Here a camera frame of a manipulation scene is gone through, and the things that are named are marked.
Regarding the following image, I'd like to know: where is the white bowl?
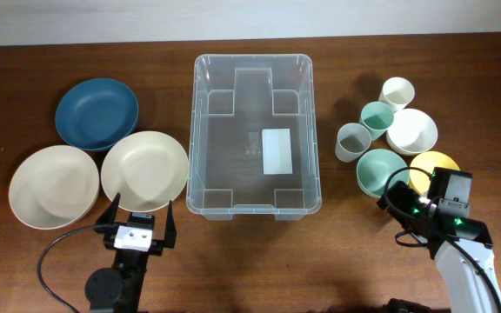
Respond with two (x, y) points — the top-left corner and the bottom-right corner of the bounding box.
(386, 109), (438, 156)

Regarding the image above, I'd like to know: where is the beige plate far left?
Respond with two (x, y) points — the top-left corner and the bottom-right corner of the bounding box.
(8, 145), (100, 230)

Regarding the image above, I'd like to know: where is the white label in bin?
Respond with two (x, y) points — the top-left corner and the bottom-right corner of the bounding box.
(262, 129), (293, 175)

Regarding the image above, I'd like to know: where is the yellow bowl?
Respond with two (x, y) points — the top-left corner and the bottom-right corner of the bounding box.
(409, 151), (460, 195)

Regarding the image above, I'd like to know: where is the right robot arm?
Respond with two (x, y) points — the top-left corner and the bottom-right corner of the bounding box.
(377, 166), (501, 312)

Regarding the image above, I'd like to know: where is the beige plate near bin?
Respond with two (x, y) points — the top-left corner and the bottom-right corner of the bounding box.
(100, 131), (189, 213)

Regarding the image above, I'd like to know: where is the dark blue plate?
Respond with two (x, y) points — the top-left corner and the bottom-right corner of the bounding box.
(55, 77), (139, 151)

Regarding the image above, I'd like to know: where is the mint green cup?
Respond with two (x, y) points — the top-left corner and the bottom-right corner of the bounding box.
(359, 102), (394, 141)

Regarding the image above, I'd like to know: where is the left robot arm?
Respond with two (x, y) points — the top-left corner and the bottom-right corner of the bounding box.
(84, 194), (177, 312)

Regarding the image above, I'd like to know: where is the clear plastic storage bin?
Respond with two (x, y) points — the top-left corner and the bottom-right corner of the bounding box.
(186, 54), (322, 220)

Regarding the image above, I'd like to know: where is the mint green bowl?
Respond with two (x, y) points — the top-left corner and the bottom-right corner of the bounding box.
(356, 149), (407, 198)

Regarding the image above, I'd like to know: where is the grey cup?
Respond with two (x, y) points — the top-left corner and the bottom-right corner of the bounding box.
(335, 123), (371, 163)

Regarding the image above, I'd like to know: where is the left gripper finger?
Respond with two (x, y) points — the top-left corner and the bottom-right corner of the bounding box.
(163, 200), (177, 249)
(94, 193), (121, 233)

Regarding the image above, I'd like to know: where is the white cup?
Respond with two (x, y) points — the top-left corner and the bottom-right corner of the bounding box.
(378, 77), (415, 112)

